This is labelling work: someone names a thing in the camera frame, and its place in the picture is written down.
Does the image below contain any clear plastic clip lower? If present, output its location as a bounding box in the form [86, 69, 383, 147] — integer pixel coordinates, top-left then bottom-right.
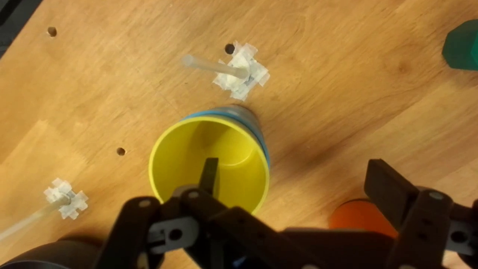
[0, 176, 92, 244]

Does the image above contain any black bowl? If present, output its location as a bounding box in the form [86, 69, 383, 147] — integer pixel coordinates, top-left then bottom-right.
[0, 238, 110, 269]

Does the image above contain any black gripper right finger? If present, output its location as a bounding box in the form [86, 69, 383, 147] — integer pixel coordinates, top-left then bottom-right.
[364, 159, 478, 269]

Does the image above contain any orange plastic cup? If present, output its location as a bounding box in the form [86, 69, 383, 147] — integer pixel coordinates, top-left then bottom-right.
[329, 197, 401, 241]

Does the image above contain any green cylinder block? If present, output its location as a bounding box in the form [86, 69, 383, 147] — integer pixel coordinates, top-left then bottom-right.
[441, 20, 478, 72]

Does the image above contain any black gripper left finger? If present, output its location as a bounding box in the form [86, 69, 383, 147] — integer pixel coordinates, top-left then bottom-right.
[95, 157, 282, 269]

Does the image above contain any yellow plastic cup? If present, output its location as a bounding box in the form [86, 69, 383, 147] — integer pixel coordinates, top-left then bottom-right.
[149, 117, 274, 217]

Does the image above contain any white stick with cross end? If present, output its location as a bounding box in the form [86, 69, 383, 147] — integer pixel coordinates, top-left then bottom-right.
[181, 42, 273, 102]

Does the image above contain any blue plastic cup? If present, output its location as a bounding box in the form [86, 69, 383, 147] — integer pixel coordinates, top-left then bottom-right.
[186, 105, 274, 166]

